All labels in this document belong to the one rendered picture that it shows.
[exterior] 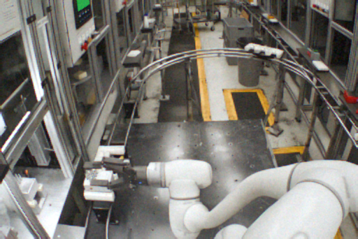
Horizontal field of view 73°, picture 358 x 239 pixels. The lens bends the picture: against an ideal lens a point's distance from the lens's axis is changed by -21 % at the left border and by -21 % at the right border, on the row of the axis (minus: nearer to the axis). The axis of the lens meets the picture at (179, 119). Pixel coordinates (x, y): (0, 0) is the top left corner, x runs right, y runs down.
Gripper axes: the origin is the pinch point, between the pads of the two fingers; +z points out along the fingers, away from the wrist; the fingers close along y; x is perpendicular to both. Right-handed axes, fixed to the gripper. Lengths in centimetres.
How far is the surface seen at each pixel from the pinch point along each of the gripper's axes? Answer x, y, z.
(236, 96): -250, -111, -91
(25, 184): -0.6, -9.3, 37.0
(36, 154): -25, -12, 42
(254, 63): -275, -76, -119
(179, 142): -75, -44, -27
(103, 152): -40.5, -23.1, 10.2
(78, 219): -20, -56, 31
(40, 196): -3.7, -19.9, 34.4
